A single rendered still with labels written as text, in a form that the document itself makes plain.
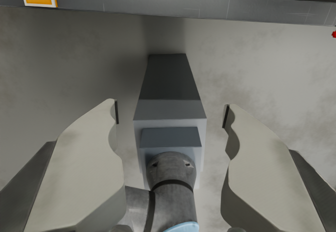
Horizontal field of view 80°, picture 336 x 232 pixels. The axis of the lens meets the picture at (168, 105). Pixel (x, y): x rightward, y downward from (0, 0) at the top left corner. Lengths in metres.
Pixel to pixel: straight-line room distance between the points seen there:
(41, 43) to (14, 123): 0.74
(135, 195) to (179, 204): 0.10
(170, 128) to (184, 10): 0.38
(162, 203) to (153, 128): 0.26
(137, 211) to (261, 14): 0.45
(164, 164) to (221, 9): 0.40
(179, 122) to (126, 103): 0.95
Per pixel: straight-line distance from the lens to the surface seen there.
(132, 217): 0.47
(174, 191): 0.53
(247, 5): 0.42
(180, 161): 0.58
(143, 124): 0.66
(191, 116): 0.67
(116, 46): 1.42
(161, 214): 0.49
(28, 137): 2.05
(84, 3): 0.42
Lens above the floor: 1.35
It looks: 61 degrees down
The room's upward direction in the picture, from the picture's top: 179 degrees clockwise
